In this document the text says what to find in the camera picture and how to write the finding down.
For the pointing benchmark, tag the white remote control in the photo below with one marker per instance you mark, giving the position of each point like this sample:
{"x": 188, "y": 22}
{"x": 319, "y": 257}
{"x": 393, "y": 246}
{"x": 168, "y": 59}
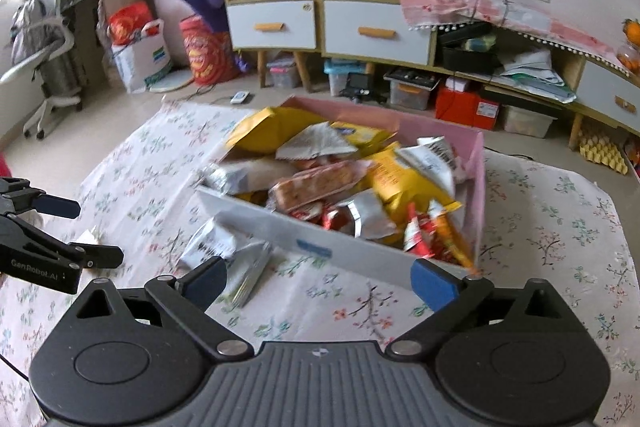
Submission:
{"x": 241, "y": 97}

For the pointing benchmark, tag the pile of papers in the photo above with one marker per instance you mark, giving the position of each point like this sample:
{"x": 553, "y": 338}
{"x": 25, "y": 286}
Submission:
{"x": 535, "y": 74}

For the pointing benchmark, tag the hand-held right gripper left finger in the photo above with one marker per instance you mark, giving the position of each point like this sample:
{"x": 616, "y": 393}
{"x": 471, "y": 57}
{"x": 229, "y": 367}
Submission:
{"x": 205, "y": 282}

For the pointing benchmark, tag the small white packet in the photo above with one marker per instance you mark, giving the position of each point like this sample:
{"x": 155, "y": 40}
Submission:
{"x": 89, "y": 238}

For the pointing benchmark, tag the blue-lid clear storage bin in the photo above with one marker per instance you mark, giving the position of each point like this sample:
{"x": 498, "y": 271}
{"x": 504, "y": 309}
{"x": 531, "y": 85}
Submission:
{"x": 345, "y": 79}

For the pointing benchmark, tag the black storage box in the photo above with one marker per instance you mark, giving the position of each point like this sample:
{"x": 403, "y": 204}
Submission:
{"x": 465, "y": 62}

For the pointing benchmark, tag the black camera device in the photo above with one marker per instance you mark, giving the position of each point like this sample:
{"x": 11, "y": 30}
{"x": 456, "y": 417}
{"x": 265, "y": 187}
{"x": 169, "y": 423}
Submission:
{"x": 360, "y": 84}

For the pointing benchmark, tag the pink nougat bar packet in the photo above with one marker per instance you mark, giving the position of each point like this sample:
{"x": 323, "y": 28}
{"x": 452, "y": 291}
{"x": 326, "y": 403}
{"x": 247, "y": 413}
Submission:
{"x": 320, "y": 184}

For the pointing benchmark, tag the red storage box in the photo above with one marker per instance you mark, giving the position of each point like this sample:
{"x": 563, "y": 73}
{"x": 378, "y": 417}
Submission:
{"x": 465, "y": 109}

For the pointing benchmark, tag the red snack packet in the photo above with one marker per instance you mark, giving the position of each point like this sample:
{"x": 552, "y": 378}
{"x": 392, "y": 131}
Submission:
{"x": 415, "y": 232}
{"x": 320, "y": 214}

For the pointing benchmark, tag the pink cardboard box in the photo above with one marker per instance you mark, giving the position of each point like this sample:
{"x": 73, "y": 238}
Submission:
{"x": 350, "y": 252}

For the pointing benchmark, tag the red plastic bag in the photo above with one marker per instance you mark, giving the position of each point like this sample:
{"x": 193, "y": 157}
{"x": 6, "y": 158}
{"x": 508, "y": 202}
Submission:
{"x": 130, "y": 24}

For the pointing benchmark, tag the low wooden cabinet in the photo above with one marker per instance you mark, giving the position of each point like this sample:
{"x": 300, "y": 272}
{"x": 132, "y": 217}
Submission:
{"x": 440, "y": 69}

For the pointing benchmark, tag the clear bread packet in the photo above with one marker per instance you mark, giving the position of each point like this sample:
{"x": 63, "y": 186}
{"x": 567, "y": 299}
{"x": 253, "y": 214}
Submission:
{"x": 250, "y": 174}

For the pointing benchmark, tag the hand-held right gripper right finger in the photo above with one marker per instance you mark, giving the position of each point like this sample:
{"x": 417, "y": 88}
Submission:
{"x": 434, "y": 284}

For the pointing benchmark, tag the pink tasselled cloth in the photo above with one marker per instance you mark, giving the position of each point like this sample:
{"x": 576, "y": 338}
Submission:
{"x": 500, "y": 12}

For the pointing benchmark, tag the orange snack packet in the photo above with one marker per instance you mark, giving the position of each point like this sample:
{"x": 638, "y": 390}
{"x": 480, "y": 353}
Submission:
{"x": 450, "y": 237}

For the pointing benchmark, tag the black-lid clear storage bin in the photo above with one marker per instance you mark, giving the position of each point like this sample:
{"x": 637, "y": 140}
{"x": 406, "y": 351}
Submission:
{"x": 412, "y": 92}

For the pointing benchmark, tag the white printed packet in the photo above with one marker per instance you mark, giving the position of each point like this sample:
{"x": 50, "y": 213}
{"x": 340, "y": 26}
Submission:
{"x": 315, "y": 142}

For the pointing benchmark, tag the white dark-print snack packet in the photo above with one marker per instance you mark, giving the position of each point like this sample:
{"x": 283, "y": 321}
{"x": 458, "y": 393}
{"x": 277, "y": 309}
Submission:
{"x": 435, "y": 162}

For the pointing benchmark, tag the white shopping bag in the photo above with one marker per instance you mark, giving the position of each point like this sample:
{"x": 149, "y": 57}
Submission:
{"x": 145, "y": 67}

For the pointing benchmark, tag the plain yellow snack packet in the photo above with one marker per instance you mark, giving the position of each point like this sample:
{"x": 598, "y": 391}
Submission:
{"x": 270, "y": 127}

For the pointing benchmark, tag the yellow printed snack packet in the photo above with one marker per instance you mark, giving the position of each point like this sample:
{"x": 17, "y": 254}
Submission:
{"x": 405, "y": 182}

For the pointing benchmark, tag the white round stand base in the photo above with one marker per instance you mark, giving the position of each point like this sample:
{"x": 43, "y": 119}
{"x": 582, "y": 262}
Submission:
{"x": 170, "y": 82}

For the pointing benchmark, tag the silver white snack packet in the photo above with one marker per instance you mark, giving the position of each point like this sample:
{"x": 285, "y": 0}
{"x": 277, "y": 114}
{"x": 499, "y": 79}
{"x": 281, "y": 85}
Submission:
{"x": 205, "y": 242}

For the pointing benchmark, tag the yellow blue cracker packet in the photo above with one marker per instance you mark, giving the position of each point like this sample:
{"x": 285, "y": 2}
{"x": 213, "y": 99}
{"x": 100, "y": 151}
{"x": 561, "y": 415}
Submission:
{"x": 360, "y": 134}

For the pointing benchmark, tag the white red-label snack packet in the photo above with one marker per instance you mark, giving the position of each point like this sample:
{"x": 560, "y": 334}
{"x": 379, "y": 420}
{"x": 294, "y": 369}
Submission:
{"x": 250, "y": 272}

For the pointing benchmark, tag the red printed round bag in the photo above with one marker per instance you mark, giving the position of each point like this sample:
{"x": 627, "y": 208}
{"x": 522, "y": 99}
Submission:
{"x": 207, "y": 54}

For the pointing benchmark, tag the small clear storage bin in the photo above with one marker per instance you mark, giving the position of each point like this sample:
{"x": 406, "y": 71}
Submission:
{"x": 284, "y": 74}

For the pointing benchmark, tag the orange fruit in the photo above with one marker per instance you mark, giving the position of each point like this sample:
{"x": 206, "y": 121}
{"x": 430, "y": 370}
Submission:
{"x": 631, "y": 31}

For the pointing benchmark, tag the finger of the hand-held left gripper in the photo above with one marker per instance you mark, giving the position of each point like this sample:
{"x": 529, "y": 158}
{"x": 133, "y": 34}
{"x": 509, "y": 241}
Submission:
{"x": 95, "y": 257}
{"x": 55, "y": 206}

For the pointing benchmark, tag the yellow egg tray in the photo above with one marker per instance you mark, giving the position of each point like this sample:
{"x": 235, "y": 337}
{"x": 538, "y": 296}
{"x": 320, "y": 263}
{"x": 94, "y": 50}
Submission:
{"x": 605, "y": 152}

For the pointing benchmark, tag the white office chair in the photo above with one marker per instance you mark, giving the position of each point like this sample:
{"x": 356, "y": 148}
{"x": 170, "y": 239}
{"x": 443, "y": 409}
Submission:
{"x": 45, "y": 57}

